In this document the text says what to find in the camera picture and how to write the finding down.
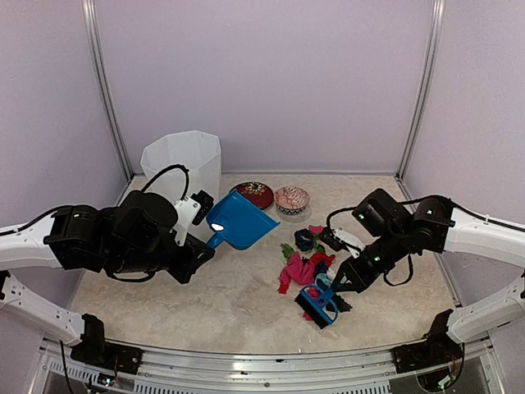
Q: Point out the left aluminium corner post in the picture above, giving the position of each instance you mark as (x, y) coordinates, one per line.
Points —
(95, 45)

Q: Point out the red floral plate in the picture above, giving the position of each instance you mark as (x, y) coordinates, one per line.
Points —
(257, 193)

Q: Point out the aluminium front rail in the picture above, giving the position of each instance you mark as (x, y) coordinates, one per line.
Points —
(161, 370)

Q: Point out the black paper scrap curved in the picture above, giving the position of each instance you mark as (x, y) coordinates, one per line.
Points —
(341, 304)

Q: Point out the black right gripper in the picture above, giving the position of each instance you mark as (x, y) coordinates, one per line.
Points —
(355, 274)

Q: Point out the pink patterned bowl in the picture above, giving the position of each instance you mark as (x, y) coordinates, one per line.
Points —
(291, 200)

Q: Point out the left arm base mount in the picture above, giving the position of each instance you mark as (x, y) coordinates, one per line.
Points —
(95, 350)

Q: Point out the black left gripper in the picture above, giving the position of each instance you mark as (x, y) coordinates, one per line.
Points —
(190, 261)

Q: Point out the teal paper scrap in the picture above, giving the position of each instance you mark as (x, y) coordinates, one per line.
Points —
(323, 281)

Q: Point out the right aluminium corner post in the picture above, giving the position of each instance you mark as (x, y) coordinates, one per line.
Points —
(424, 88)

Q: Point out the green paper scrap right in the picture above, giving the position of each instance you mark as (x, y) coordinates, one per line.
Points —
(318, 247)

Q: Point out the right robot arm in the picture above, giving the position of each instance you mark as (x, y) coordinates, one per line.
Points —
(438, 225)

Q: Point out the blue hand brush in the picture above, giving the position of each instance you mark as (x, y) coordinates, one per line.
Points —
(318, 305)

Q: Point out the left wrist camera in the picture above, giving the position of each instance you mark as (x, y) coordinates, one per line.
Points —
(191, 212)

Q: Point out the blue dustpan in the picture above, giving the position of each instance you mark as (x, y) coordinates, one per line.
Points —
(238, 222)

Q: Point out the red twisted paper scrap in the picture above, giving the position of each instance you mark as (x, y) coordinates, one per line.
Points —
(321, 258)

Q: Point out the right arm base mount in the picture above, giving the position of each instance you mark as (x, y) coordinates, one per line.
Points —
(435, 348)

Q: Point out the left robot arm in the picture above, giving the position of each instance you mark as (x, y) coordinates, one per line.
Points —
(131, 242)

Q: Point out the aluminium corner post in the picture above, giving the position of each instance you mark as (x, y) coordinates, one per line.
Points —
(424, 88)
(95, 45)

